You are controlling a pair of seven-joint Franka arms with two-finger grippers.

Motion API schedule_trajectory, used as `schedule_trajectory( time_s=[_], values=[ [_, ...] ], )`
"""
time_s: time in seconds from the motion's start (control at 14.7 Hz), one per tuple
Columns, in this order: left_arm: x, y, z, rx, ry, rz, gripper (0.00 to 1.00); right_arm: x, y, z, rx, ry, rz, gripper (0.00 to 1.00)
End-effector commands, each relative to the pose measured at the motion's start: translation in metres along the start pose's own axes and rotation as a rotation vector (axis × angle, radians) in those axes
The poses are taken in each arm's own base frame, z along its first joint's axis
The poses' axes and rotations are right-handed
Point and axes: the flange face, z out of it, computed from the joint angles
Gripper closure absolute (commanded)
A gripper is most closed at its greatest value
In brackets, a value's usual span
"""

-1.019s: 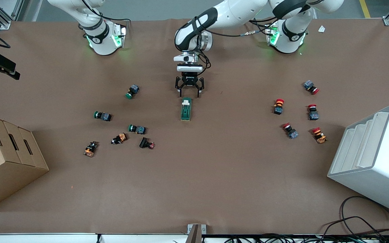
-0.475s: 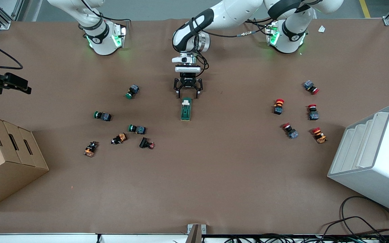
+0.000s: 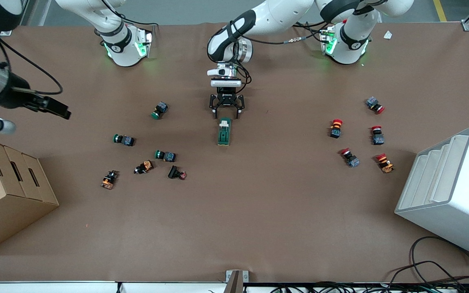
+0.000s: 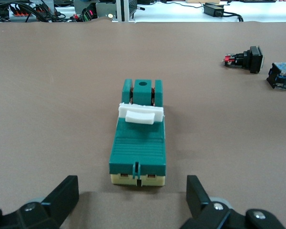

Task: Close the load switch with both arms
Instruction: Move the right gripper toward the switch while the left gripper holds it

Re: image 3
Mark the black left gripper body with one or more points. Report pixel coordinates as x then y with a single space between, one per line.
226 98

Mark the brown cardboard box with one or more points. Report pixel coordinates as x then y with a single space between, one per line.
6 195

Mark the green load switch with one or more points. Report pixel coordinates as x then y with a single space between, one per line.
224 136

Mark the white paper scrap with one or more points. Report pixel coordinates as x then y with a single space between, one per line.
388 35

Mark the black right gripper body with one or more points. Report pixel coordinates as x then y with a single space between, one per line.
18 97

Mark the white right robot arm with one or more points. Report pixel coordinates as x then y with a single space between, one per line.
124 53

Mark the metal table bracket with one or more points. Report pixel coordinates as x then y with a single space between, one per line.
236 278

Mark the black selector switch orange base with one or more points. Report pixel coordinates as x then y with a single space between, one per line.
109 180
145 167

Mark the green mushroom push button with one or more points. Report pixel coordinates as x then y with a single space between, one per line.
160 109
125 140
167 156

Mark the white stepped storage bin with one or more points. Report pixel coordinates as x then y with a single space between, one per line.
454 191

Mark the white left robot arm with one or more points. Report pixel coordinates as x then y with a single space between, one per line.
283 16

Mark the white table edge rail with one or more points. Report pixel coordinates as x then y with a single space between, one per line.
47 287

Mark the red button orange base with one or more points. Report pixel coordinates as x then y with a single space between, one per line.
385 163
336 128

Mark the red button grey base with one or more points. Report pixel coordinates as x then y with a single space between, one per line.
373 103
378 136
350 158

